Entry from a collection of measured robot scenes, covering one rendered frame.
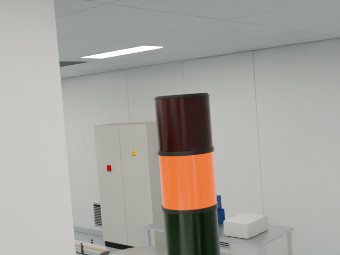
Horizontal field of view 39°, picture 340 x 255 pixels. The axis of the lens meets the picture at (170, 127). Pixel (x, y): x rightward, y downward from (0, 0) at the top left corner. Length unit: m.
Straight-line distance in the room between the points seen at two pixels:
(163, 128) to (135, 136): 6.99
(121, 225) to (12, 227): 6.05
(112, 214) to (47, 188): 6.06
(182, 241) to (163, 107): 0.12
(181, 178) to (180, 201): 0.02
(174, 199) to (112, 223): 7.72
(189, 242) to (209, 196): 0.04
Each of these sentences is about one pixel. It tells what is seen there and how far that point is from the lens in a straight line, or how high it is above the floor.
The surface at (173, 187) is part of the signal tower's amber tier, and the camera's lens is 0.41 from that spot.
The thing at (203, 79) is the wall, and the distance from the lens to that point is 7.02.
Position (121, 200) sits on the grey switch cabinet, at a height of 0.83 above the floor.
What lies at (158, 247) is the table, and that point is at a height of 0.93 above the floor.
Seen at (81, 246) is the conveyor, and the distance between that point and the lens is 5.06.
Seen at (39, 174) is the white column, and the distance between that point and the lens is 2.02.
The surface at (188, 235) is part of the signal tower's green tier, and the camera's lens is 0.42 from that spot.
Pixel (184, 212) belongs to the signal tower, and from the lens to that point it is 0.41.
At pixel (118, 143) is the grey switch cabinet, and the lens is 7.69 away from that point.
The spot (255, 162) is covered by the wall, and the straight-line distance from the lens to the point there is 6.64.
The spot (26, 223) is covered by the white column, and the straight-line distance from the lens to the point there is 2.01.
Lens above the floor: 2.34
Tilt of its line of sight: 3 degrees down
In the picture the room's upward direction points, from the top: 4 degrees counter-clockwise
